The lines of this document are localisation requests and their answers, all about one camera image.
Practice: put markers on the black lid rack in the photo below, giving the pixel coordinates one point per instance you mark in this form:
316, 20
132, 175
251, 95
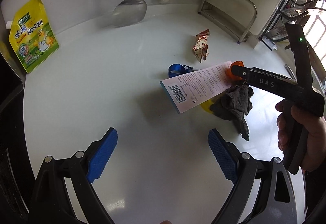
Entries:
273, 20

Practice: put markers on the red white snack wrapper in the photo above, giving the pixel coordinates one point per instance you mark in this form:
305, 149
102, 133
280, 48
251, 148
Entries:
201, 45

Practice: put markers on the yellow seasoning pouch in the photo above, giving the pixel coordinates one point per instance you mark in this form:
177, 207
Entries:
33, 38

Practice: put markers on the person's left hand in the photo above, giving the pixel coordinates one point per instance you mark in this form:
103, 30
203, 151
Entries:
165, 222

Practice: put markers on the dark grey cloth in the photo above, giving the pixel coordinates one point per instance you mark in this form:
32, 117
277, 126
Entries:
234, 104

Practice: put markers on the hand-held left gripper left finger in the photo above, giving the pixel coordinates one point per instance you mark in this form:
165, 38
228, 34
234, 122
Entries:
103, 155

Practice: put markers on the orange plastic ball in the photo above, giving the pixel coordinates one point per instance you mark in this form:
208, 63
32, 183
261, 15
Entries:
228, 72

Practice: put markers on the person's right hand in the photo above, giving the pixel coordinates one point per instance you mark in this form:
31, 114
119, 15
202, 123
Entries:
317, 137

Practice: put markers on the window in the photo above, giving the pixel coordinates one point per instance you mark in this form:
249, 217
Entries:
315, 33

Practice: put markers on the steel cutting board rack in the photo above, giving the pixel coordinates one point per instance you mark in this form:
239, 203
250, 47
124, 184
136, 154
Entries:
244, 31

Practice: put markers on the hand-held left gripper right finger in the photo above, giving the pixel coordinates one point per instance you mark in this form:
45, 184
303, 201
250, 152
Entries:
222, 155

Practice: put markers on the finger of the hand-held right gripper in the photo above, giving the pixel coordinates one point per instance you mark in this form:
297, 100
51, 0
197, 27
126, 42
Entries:
242, 72

